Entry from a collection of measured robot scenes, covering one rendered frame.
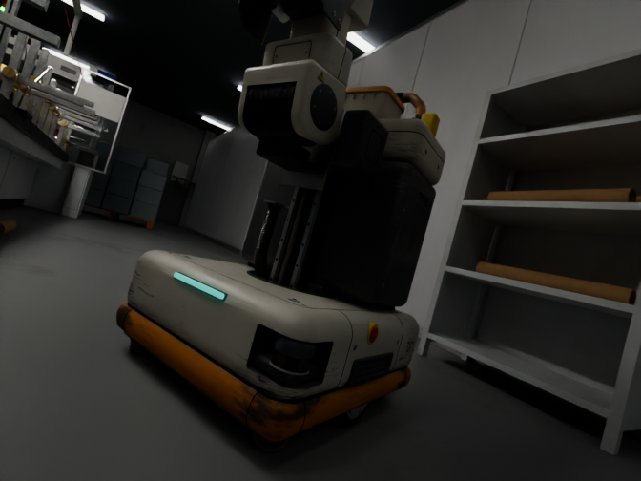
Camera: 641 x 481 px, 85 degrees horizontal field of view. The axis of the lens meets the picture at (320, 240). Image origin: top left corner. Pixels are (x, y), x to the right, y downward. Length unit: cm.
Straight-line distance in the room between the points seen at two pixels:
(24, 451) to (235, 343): 33
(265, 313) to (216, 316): 13
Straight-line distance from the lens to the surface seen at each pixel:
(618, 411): 169
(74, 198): 519
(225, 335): 75
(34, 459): 71
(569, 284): 191
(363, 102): 117
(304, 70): 85
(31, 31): 150
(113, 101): 527
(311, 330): 65
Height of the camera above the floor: 39
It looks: 2 degrees up
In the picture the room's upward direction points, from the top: 16 degrees clockwise
